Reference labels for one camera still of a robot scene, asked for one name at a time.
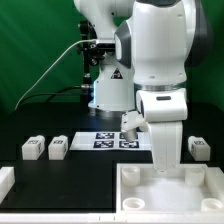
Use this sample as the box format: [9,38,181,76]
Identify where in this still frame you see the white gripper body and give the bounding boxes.
[148,121,183,172]

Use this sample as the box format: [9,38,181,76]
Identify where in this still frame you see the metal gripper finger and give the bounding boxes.
[121,111,146,140]

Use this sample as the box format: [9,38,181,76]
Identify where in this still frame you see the white square tabletop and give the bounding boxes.
[116,164,224,213]

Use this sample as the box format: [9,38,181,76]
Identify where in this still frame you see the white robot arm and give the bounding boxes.
[73,0,212,172]

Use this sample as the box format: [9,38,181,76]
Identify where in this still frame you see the white sheet with markers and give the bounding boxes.
[70,132,151,151]

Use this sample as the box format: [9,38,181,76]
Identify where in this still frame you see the white left obstacle block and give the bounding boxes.
[0,167,15,204]

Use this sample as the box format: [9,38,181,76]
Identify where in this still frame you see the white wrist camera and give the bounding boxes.
[136,88,188,123]

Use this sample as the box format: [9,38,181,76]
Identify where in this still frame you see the black camera stand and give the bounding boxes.
[77,20,104,102]

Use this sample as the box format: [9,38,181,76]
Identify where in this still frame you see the black cable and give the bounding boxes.
[15,85,94,111]

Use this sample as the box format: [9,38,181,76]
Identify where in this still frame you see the white cable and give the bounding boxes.
[14,39,98,111]

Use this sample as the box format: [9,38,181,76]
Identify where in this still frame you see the white front rail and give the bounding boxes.
[0,213,224,224]

